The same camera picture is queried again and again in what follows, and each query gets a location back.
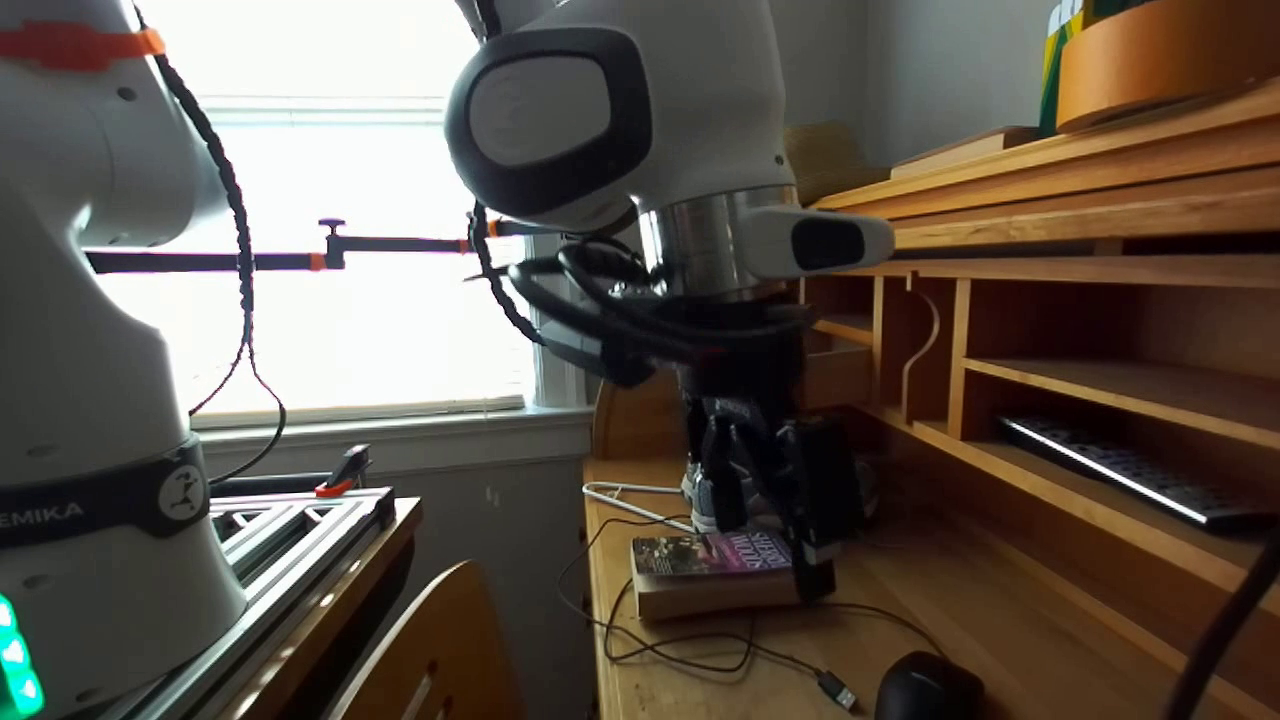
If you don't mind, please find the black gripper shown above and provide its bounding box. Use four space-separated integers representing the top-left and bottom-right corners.
681 358 873 609

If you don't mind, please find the wooden desk drawer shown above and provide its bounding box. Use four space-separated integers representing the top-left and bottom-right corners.
794 331 881 418

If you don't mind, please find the purple paperback book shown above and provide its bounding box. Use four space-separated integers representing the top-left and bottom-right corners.
628 530 819 624

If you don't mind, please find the black computer mouse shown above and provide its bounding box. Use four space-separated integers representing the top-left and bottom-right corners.
873 647 990 720

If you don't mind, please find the wooden chair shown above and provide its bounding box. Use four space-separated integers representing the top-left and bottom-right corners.
323 555 525 720

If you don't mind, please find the bright window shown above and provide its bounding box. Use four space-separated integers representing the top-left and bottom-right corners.
91 0 590 433

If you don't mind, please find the thin black mouse cable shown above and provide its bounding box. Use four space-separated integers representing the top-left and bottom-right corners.
581 516 945 716

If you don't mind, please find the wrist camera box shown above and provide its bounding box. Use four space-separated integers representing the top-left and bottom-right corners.
736 205 900 282

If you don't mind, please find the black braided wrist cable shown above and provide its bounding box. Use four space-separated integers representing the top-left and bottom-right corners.
459 197 816 392

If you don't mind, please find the red black clamp handle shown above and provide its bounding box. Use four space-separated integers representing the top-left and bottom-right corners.
313 439 374 506

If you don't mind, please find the thick black cable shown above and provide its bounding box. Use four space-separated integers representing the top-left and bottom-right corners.
1163 524 1280 720

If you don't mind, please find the aluminium robot stand frame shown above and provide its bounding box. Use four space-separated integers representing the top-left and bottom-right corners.
124 485 423 720

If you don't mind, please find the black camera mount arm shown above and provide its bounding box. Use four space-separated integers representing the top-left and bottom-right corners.
85 213 545 282

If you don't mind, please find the black braided base cable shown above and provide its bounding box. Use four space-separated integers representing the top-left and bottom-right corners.
129 8 290 491

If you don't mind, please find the orange strap on arm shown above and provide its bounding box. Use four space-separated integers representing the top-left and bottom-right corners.
0 19 170 77

